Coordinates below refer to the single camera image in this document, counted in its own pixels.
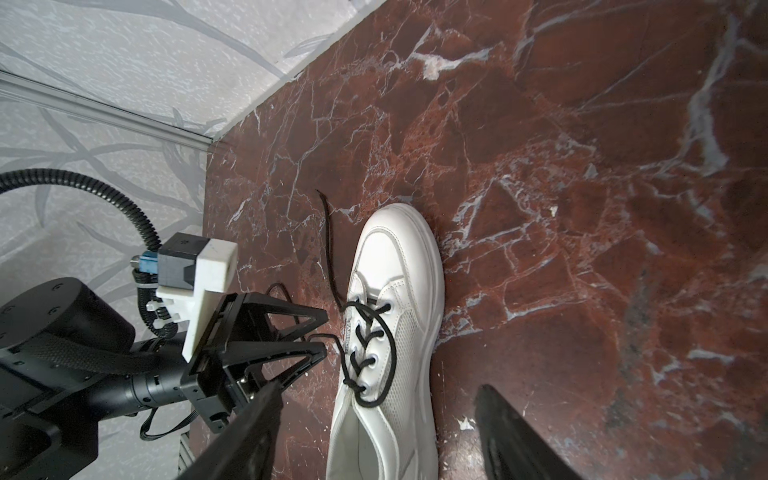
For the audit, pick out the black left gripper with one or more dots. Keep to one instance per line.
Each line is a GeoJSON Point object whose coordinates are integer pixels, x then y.
{"type": "Point", "coordinates": [250, 342]}

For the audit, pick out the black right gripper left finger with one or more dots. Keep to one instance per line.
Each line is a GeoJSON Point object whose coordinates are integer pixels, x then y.
{"type": "Point", "coordinates": [246, 449]}

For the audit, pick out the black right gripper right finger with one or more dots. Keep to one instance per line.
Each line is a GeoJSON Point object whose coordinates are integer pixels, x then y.
{"type": "Point", "coordinates": [511, 448]}

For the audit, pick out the black shoelace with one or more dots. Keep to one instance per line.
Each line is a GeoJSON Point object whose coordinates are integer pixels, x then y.
{"type": "Point", "coordinates": [356, 358]}

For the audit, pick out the white sneaker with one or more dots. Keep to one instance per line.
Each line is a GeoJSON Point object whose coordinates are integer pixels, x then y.
{"type": "Point", "coordinates": [383, 423]}

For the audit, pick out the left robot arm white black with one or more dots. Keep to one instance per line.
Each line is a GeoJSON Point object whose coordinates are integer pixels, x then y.
{"type": "Point", "coordinates": [69, 360]}

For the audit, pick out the aluminium frame post back left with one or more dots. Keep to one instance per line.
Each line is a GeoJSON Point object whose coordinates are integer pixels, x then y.
{"type": "Point", "coordinates": [19, 88]}

